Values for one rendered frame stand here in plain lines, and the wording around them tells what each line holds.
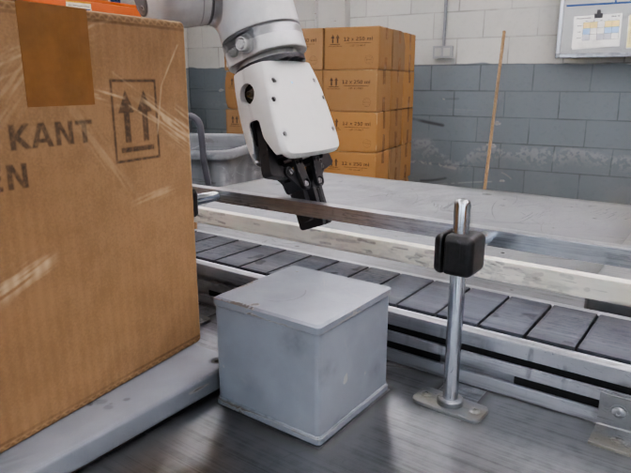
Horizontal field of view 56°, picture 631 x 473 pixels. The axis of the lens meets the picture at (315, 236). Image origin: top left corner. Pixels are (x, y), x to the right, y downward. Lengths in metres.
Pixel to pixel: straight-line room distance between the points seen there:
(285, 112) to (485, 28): 4.43
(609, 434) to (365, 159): 3.32
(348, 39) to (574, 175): 2.10
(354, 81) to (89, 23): 3.33
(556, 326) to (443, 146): 4.57
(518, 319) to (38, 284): 0.37
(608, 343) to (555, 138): 4.39
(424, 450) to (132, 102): 0.32
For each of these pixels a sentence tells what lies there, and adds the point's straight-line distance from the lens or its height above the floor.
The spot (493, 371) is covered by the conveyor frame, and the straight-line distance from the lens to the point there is 0.52.
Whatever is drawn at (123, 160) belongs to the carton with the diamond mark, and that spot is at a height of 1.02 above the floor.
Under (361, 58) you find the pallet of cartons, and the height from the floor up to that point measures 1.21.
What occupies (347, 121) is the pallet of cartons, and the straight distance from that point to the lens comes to 3.74.
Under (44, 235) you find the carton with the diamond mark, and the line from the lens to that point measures 0.41.
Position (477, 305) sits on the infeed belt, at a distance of 0.55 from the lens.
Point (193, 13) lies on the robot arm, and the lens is 0.62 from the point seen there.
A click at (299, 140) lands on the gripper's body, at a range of 0.59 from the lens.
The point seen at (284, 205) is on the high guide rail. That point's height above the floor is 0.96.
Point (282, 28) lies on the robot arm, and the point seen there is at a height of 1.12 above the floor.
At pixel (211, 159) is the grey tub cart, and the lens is 2.45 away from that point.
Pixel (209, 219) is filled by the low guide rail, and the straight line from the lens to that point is 0.77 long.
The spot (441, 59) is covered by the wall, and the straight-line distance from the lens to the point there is 5.06.
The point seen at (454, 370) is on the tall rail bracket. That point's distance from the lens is 0.47.
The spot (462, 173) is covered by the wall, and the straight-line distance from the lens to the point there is 5.05.
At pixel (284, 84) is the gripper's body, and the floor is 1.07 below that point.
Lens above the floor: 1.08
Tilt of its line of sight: 15 degrees down
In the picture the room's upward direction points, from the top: straight up
